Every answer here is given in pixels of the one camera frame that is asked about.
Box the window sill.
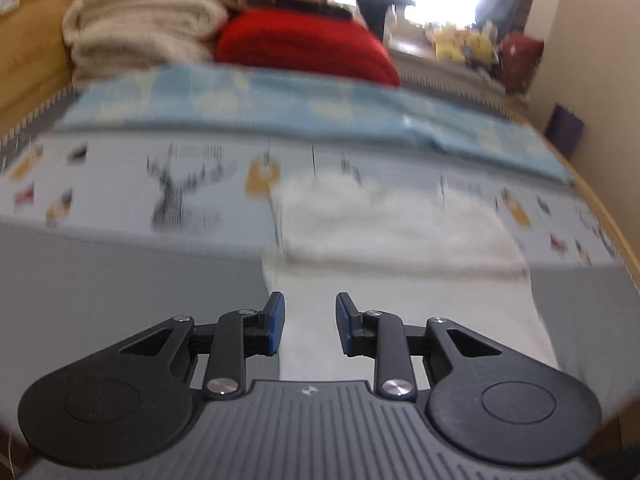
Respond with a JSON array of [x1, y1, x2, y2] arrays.
[[390, 45, 531, 98]]

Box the red folded blanket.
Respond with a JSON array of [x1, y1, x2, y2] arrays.
[[216, 10, 402, 86]]

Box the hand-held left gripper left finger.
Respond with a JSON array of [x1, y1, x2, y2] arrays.
[[120, 291, 287, 401]]

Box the yellow plush toy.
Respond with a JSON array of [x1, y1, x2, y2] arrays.
[[432, 27, 496, 63]]

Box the dark purple box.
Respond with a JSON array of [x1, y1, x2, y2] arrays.
[[547, 104, 585, 158]]

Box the deer print mat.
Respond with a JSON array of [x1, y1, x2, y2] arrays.
[[0, 132, 626, 266]]

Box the light blue patterned sheet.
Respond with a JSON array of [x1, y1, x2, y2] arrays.
[[57, 64, 576, 186]]

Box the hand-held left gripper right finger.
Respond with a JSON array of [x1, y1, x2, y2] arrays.
[[335, 291, 506, 401]]

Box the red bag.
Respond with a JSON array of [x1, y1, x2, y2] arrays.
[[500, 32, 546, 93]]

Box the white pants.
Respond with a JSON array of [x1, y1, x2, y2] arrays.
[[262, 170, 558, 383]]

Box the cream folded blanket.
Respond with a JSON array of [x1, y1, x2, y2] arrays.
[[62, 0, 231, 91]]

